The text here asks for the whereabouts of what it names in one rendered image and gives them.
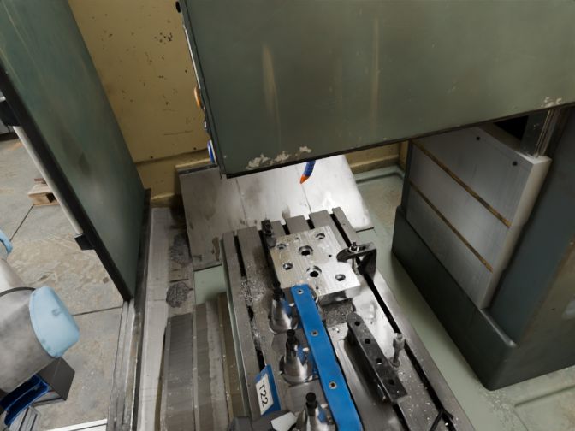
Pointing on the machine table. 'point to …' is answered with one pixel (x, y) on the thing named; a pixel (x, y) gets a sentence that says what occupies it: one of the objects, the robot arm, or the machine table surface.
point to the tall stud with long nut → (397, 349)
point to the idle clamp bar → (388, 386)
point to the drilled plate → (350, 288)
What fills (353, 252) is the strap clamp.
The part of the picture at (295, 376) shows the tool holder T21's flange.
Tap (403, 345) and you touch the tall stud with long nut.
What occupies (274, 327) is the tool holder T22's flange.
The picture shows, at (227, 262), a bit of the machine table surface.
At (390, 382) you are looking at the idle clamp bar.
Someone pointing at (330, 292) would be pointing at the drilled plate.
